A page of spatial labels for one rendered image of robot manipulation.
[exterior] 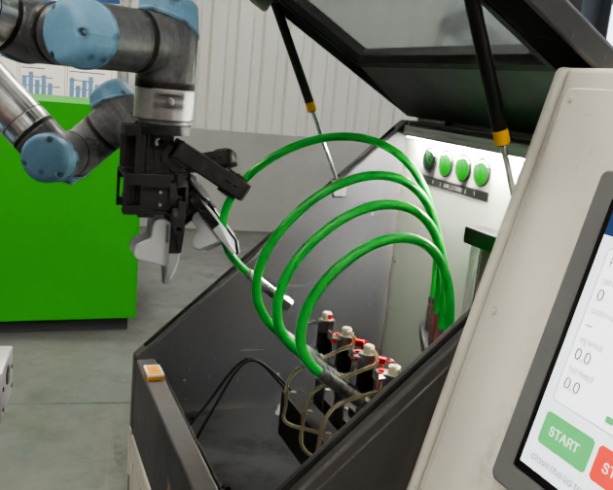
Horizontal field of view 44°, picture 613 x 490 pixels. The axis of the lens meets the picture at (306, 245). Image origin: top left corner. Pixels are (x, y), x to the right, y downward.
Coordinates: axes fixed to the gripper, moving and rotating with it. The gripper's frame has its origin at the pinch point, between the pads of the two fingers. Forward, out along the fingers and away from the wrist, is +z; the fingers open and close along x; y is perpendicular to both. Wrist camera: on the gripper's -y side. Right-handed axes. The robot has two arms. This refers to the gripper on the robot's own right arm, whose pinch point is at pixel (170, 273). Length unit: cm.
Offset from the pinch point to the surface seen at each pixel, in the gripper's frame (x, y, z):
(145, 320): -350, -59, 124
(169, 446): -8.3, -3.1, 29.8
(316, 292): 12.5, -16.1, -0.9
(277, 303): 4.5, -13.9, 3.1
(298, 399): -13.3, -25.7, 25.7
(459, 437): 29.6, -28.5, 11.9
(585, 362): 44, -32, -3
